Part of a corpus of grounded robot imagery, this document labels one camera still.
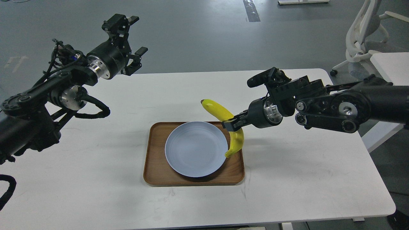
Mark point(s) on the white office chair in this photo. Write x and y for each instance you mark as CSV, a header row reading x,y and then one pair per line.
x,y
366,37

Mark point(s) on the light blue plate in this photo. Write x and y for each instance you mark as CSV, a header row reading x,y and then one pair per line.
x,y
196,149

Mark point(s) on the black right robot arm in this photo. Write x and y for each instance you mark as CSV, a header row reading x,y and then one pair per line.
x,y
340,108

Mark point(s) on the white furniture base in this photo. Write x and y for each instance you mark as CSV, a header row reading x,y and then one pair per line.
x,y
291,2

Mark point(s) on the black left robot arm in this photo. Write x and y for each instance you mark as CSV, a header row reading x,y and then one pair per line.
x,y
33,119

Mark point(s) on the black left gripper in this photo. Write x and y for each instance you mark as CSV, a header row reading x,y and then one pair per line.
x,y
113,56

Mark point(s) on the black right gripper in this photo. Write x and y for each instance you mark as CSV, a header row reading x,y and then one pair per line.
x,y
260,113

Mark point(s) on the white side table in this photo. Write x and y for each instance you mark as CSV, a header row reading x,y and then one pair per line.
x,y
393,67

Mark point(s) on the brown wooden tray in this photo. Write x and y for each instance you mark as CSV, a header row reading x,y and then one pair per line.
x,y
158,172

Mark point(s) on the yellow banana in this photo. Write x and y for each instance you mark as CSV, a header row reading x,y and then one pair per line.
x,y
223,115

